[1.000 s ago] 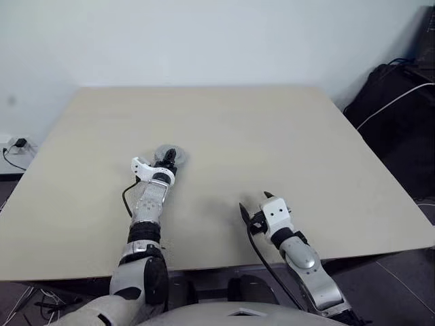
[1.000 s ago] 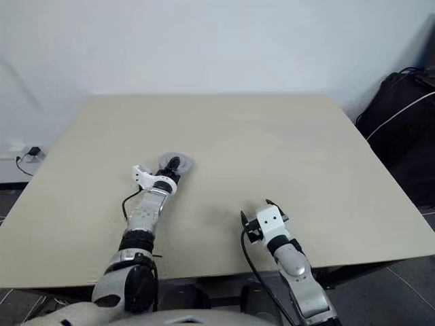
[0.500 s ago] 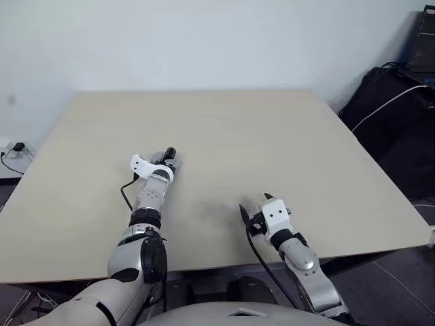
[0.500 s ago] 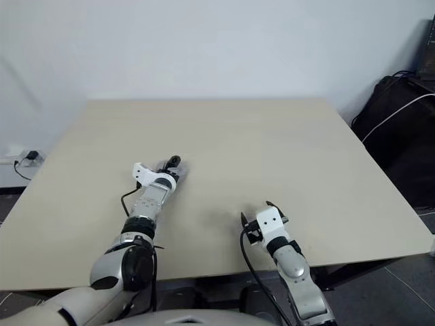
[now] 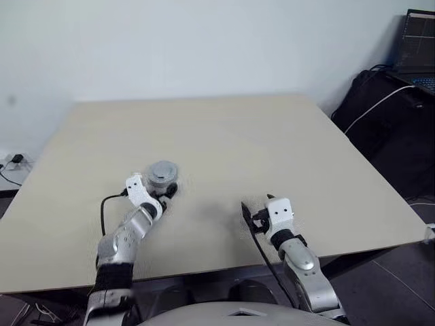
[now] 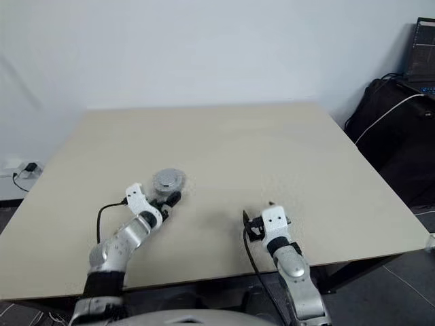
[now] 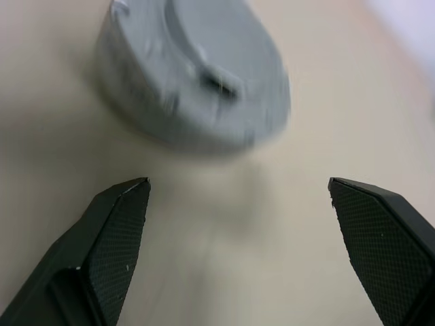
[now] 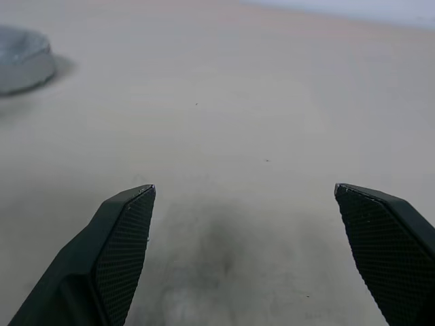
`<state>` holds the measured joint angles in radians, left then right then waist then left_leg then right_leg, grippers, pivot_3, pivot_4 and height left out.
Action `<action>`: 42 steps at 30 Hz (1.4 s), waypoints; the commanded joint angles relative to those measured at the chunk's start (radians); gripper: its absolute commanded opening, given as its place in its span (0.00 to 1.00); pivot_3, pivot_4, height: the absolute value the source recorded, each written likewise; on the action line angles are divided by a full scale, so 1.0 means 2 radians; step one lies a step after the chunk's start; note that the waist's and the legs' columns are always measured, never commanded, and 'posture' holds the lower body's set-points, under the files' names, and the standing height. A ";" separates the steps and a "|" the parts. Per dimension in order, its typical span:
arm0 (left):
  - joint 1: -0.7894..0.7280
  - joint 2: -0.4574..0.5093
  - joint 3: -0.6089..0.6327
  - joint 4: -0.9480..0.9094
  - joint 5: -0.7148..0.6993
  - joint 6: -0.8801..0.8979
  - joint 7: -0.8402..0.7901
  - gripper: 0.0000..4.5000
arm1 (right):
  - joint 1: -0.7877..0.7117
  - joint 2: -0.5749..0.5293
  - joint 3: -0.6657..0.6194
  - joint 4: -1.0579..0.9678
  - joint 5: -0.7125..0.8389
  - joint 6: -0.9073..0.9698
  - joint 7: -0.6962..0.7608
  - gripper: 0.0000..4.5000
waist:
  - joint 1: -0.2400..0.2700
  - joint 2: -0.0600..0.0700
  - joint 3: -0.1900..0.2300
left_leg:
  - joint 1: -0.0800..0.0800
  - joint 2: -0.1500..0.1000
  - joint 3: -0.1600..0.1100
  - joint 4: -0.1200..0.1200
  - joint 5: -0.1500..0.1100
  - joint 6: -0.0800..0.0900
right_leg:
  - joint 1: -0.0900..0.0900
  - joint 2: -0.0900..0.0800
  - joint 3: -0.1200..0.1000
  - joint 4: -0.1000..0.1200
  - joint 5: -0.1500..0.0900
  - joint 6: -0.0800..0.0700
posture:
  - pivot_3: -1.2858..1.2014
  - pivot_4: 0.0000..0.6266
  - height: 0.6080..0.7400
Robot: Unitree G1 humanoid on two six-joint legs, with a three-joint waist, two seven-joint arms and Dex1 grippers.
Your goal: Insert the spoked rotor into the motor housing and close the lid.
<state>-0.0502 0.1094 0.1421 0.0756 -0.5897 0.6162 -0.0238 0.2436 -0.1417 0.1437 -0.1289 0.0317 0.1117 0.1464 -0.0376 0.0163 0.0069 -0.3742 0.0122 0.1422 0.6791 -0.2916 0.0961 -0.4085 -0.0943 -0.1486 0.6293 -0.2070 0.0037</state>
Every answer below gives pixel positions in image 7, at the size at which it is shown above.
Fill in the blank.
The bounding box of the grey round motor lid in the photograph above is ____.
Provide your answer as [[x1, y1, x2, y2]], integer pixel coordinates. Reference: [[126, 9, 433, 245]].
[[93, 0, 293, 156]]

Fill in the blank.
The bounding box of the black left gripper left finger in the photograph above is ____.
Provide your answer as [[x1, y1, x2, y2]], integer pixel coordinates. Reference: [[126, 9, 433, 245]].
[[0, 176, 152, 326]]

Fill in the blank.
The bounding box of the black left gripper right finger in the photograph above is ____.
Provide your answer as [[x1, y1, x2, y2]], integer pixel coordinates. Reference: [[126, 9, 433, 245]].
[[328, 176, 435, 326]]

